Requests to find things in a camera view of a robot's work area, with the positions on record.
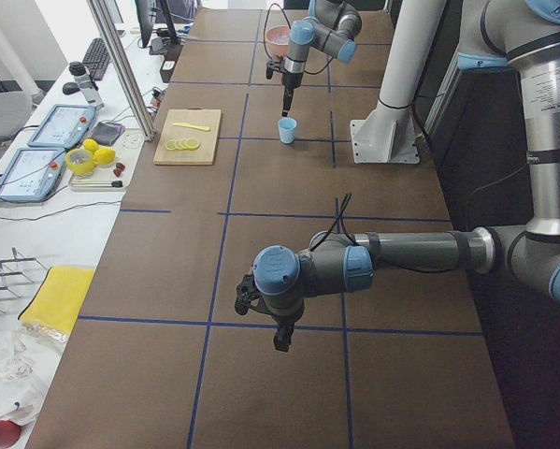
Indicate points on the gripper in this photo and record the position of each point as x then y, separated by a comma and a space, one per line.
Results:
285, 322
290, 80

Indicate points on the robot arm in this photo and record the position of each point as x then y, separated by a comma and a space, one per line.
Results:
523, 35
330, 27

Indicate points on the light blue cup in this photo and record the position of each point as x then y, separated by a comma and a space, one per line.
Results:
287, 127

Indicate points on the pink bowl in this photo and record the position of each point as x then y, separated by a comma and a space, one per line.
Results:
277, 41

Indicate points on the yellow plastic knife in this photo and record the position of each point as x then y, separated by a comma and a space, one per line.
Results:
203, 128

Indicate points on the wooden cutting board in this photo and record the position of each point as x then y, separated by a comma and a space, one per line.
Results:
205, 154

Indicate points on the white mounting pillar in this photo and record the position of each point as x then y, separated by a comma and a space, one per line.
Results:
386, 135

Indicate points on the black power strip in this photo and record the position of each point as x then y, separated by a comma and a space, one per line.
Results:
171, 57

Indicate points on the bear pattern coaster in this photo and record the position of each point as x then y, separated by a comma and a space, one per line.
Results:
131, 140

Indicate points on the black monitor stand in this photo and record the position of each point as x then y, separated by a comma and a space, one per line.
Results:
146, 12

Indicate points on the purple grey cloth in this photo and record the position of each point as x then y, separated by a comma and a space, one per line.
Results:
107, 133

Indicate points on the yellow lemon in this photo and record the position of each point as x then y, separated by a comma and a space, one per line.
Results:
90, 145
104, 156

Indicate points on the black keyboard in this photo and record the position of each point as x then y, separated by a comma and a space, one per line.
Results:
96, 58

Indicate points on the water bottle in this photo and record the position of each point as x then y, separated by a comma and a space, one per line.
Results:
86, 84

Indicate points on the white tray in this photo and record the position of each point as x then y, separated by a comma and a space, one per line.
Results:
101, 179

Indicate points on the yellow tape roll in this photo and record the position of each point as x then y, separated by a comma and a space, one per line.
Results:
80, 161

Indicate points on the computer mouse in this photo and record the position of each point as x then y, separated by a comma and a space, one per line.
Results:
70, 88

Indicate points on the teach pendant tablet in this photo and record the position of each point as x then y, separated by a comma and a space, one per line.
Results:
64, 126
32, 175

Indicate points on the yellow cloth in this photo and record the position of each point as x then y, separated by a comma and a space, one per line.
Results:
54, 309

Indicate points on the clear plastic bag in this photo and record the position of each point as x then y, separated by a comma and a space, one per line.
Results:
28, 362

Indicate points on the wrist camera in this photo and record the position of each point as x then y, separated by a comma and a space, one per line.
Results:
248, 296
273, 67

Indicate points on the aluminium frame post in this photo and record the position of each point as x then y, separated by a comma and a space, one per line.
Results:
126, 77

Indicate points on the wire rack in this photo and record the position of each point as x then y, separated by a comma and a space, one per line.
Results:
20, 276

